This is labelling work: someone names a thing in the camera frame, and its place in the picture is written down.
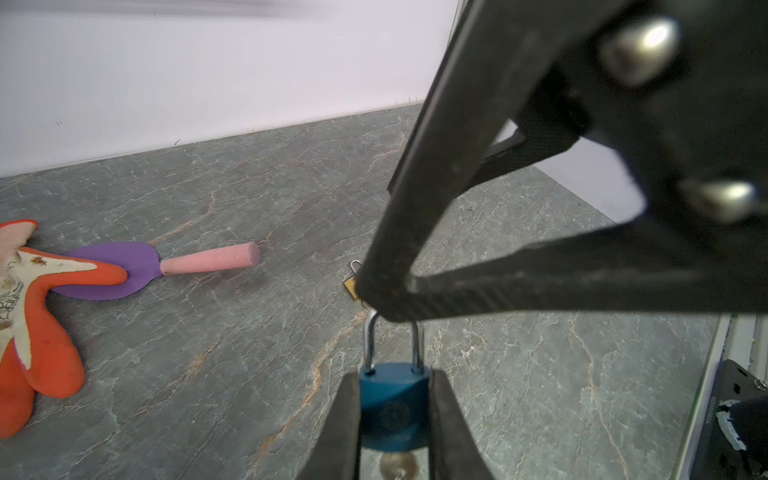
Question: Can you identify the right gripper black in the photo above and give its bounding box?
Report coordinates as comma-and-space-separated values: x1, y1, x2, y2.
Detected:
521, 1, 767, 240

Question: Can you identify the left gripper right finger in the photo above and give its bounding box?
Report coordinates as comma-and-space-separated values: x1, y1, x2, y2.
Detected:
428, 369, 494, 479

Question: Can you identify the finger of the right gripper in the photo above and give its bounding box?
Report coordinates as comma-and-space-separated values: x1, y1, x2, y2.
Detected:
355, 0, 637, 322
389, 218, 767, 321

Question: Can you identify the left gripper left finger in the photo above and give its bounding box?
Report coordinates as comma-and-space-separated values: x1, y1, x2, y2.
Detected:
296, 372, 361, 480

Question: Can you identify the blue padlock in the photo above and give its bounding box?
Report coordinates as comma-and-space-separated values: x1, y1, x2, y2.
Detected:
359, 309, 431, 453

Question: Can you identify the brass padlock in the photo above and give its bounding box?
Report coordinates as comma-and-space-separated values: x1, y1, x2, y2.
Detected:
343, 260, 362, 301

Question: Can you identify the small key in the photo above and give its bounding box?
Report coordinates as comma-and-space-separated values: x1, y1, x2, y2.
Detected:
379, 452, 419, 480

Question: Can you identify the purple pink toy shovel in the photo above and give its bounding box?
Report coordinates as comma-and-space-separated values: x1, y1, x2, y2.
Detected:
53, 242, 260, 301

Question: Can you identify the red white work glove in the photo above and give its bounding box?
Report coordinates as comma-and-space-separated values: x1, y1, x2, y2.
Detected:
1, 219, 127, 438

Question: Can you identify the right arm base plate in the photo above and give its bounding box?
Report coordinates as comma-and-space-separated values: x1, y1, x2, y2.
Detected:
690, 360, 767, 480

